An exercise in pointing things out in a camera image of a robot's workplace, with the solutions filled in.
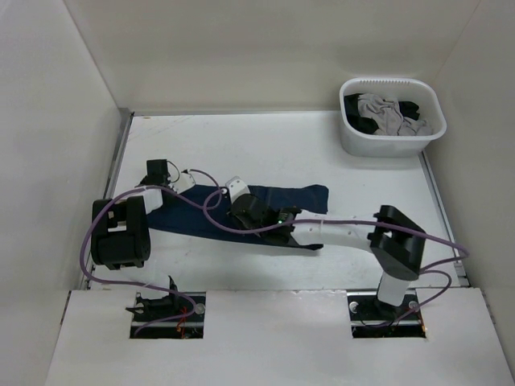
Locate grey crumpled garment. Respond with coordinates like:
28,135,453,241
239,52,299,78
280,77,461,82
357,93,433,137

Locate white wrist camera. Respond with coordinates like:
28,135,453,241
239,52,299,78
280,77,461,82
172,170,196,194
225,176,250,203

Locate black crumpled garment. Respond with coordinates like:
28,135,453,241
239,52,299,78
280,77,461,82
343,93,422,135

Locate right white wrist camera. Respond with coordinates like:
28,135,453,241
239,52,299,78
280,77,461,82
225,176,250,203

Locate dark blue denim trousers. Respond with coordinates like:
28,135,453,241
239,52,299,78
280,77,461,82
147,185,329,248

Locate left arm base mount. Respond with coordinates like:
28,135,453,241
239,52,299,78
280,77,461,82
126,293,206,340

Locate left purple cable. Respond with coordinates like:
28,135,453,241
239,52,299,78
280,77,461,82
78,167,220,338

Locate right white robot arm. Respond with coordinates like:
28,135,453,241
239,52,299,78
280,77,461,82
229,193,426,318

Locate white plastic laundry basket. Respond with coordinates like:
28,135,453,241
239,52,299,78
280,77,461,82
339,78,447,158

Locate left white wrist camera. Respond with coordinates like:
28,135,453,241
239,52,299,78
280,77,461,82
172,170,196,194

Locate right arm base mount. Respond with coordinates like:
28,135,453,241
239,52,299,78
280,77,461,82
347,289,426,339

